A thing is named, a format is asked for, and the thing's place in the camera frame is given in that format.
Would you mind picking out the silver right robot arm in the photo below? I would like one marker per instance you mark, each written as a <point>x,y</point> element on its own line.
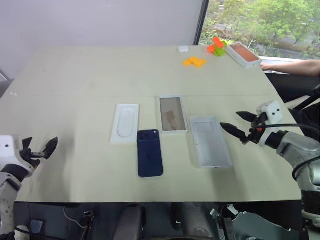
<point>297,147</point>

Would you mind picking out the dark window frame post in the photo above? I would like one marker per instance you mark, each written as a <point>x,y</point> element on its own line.
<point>201,22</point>

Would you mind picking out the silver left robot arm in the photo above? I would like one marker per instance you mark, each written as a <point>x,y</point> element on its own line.
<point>7,200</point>

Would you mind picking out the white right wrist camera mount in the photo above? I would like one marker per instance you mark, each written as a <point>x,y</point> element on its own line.
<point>273,112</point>

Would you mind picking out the person bare hand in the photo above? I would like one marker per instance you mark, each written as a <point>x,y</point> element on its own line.
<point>266,67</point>

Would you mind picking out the grey rounded shape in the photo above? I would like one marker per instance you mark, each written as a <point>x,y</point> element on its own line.
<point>196,222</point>
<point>132,222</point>

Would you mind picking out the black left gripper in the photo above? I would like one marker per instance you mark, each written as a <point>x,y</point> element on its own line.
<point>29,156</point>

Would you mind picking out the white shallow insert tray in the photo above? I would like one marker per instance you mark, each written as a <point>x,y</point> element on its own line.
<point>125,122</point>

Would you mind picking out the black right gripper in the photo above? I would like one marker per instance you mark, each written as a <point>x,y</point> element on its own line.
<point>255,136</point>

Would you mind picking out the white earbuds case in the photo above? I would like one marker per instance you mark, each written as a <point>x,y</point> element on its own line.
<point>182,49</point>

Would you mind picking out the person bare forearm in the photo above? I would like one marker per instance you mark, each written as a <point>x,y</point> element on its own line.
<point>295,67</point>

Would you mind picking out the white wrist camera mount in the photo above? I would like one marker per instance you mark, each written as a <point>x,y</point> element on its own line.
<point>8,147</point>
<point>273,112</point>

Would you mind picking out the yellow building block pile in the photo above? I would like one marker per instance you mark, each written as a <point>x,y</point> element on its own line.
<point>194,62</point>

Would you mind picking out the white phone box lid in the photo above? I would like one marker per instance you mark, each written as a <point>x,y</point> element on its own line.
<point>211,142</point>

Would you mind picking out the dark blue smartphone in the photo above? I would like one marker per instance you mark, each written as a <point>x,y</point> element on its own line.
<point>150,155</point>

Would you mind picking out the closed orange-print phone box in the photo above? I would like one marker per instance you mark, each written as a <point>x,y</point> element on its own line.
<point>243,53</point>

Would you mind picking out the green building block cluster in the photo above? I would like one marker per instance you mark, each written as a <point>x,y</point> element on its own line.
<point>219,51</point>

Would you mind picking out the black metal table clamp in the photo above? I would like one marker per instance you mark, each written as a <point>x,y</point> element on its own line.
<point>225,222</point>
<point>88,218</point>

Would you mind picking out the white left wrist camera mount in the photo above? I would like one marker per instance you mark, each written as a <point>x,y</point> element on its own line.
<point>8,147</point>

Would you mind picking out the orange building block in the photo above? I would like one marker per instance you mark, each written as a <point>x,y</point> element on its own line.
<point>211,49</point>
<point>218,42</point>

